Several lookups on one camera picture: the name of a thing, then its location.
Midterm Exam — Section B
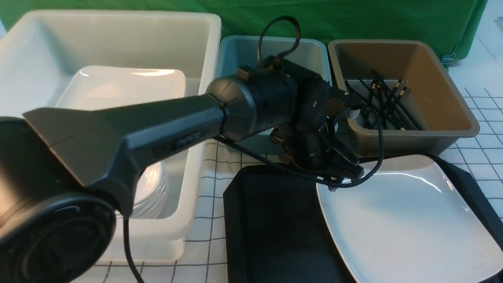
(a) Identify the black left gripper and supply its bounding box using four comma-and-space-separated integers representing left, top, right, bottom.
271, 126, 364, 183

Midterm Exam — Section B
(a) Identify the large white square plate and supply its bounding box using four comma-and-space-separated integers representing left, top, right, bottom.
316, 155, 502, 283

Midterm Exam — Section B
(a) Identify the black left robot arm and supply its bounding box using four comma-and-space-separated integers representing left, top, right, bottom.
1, 55, 363, 283

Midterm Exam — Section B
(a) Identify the pile of black chopsticks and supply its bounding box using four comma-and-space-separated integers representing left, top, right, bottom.
344, 70, 425, 130

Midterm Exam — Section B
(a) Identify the black serving tray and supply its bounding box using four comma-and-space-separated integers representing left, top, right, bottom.
223, 154, 503, 283

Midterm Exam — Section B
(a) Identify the brown plastic bin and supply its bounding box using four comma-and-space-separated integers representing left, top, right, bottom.
328, 40, 480, 156

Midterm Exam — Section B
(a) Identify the metal binder clip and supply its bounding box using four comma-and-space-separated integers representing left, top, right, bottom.
440, 53, 459, 68

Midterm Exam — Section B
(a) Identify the teal plastic bin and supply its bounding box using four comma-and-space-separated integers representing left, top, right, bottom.
214, 35, 334, 156

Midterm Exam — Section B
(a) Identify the white grid tablecloth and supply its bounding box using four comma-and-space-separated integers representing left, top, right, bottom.
136, 88, 502, 283

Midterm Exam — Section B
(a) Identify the stack of white bowls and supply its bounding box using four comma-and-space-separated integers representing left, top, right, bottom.
130, 162, 169, 220

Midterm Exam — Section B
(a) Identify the green cloth backdrop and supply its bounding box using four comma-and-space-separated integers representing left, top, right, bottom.
0, 0, 487, 59

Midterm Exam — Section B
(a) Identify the stack of white plates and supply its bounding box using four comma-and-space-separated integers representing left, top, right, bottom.
55, 66, 187, 110

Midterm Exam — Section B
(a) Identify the large white plastic bin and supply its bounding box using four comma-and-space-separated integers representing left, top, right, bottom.
0, 10, 222, 265

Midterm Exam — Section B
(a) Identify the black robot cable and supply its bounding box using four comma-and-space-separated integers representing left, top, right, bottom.
123, 16, 385, 283

